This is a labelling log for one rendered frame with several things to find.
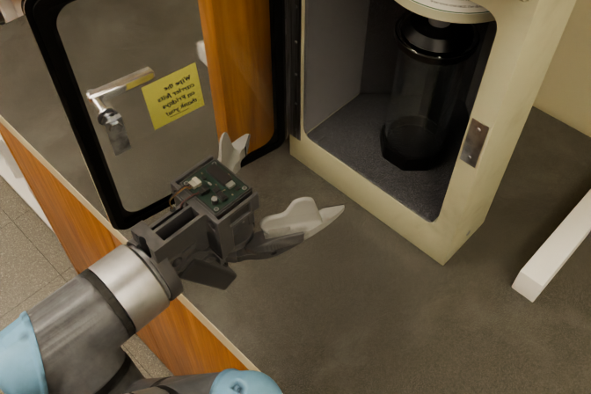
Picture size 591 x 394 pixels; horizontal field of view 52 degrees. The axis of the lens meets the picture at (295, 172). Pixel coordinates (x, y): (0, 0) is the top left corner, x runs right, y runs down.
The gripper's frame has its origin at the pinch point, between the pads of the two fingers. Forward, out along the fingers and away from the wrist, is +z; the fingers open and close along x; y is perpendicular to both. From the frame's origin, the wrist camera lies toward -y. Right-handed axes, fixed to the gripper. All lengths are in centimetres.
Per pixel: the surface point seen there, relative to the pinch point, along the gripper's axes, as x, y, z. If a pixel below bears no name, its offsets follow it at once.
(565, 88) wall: -9, -20, 61
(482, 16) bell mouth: -6.7, 13.2, 22.2
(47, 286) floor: 93, -119, -18
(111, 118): 20.4, 1.7, -10.4
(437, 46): -1.6, 5.8, 23.3
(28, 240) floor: 113, -119, -13
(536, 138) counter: -10, -25, 51
